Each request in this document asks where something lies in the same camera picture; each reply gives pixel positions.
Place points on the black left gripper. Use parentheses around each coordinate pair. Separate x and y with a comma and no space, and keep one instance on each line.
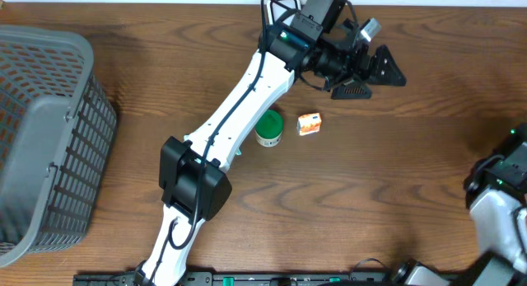
(354,72)

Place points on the small orange juice carton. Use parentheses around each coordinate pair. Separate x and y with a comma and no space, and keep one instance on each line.
(309,124)

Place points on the green lid jar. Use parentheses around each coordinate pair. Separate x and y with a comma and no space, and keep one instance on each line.
(269,129)

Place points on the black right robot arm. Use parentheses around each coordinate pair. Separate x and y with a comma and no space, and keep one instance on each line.
(496,201)

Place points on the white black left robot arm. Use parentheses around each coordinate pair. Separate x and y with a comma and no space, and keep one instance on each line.
(193,171)

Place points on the white barcode scanner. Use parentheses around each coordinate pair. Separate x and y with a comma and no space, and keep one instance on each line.
(275,10)

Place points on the grey plastic mesh basket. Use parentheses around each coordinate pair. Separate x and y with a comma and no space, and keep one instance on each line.
(57,131)

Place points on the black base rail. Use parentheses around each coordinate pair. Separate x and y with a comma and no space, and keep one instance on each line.
(203,278)

